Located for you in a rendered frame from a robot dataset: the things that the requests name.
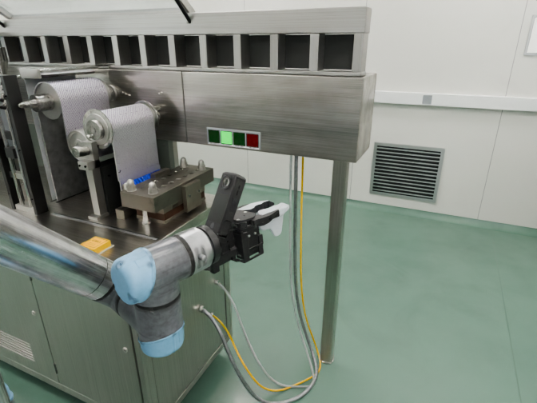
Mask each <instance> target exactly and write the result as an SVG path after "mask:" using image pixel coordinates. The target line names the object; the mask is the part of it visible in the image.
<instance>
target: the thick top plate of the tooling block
mask: <svg viewBox="0 0 537 403"><path fill-rule="evenodd" d="M205 168H206V170H197V166H194V165H188V167H186V168H181V167H180V166H177V167H175V168H173V169H171V170H169V173H167V174H165V175H162V176H160V177H159V178H156V179H155V178H150V179H148V180H146V181H143V182H141V183H138V184H136V189H137V190H136V191H133V192H127V191H126V190H122V191H121V192H120V195H121V204H122V206H124V207H128V208H132V209H139V210H143V211H147V212H150V213H157V212H158V211H160V210H162V209H164V208H165V207H167V206H169V205H172V204H173V203H174V202H177V201H178V200H180V199H182V198H183V197H182V188H181V187H182V186H184V185H186V184H188V183H190V182H192V181H194V180H195V179H198V180H200V183H201V187H203V186H205V185H207V184H209V183H210V182H212V181H214V178H213V168H210V167H205ZM150 182H155V184H156V187H157V192H158V194H154V195H149V194H148V192H149V191H148V188H149V183H150Z"/></svg>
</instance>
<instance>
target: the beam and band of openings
mask: <svg viewBox="0 0 537 403"><path fill-rule="evenodd" d="M187 14H188V16H189V17H190V19H191V23H190V24H187V23H186V22H187V20H186V18H185V16H184V15H183V13H179V14H136V15H114V16H93V17H71V18H28V19H7V20H0V21H1V22H2V23H3V24H4V26H5V27H6V28H3V27H2V26H1V25H0V47H5V48H6V54H7V57H8V61H9V62H8V65H14V66H88V65H103V66H105V65H109V69H132V70H180V71H203V72H227V73H251V74H298V75H322V76H345V77H362V76H364V75H366V71H365V67H366V58H367V49H368V34H369V33H370V25H371V16H372V8H370V7H368V6H351V7H329V8H308V9H286V10H243V11H221V12H200V13H187ZM250 34H270V35H250ZM156 35H168V36H156ZM185 35H199V36H185ZM80 36H85V37H80ZM104 36H111V37H104ZM18 37H19V38H18ZM85 62H87V63H85ZM108 63H115V64H108ZM133 64H141V65H133ZM159 65H170V66H159ZM218 66H234V67H218ZM250 67H265V68H250ZM285 68H296V69H285ZM300 69H309V70H300ZM324 69H325V70H324Z"/></svg>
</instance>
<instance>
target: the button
mask: <svg viewBox="0 0 537 403"><path fill-rule="evenodd" d="M81 245H83V246H85V247H86V248H88V249H91V250H92V251H94V252H95V253H100V252H101V251H102V250H104V249H107V248H108V247H110V246H111V243H110V240H107V239H104V238H101V237H93V238H91V239H89V240H88V241H86V242H84V243H82V244H81Z"/></svg>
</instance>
